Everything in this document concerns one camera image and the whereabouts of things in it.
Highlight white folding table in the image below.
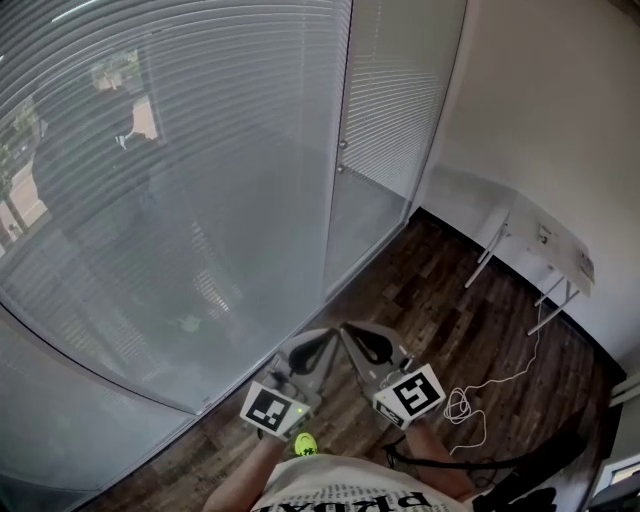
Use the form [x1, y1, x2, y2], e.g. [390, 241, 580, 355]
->
[464, 192, 597, 337]

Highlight black body-worn device box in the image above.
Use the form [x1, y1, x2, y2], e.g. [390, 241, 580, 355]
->
[472, 432, 589, 512]

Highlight person's right forearm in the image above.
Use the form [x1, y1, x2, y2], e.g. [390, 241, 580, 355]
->
[404, 417, 476, 501]

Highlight neon yellow shoe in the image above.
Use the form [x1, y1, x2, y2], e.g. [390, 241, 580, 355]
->
[293, 432, 320, 459]

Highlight person's left forearm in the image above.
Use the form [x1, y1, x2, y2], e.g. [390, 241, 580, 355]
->
[202, 434, 301, 512]

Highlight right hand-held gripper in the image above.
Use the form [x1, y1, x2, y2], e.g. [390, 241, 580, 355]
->
[339, 322, 448, 432]

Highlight white floor cable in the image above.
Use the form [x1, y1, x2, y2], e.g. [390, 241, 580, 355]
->
[443, 294, 547, 457]

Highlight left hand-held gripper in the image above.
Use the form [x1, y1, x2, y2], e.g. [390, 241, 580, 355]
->
[239, 328, 343, 443]

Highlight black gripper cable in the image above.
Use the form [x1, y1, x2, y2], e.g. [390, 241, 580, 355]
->
[382, 439, 521, 471]

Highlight white printed t-shirt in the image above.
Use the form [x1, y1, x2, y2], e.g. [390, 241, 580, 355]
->
[249, 452, 481, 512]

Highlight white window blinds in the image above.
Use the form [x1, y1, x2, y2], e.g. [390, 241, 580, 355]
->
[327, 0, 469, 296]
[0, 0, 354, 414]

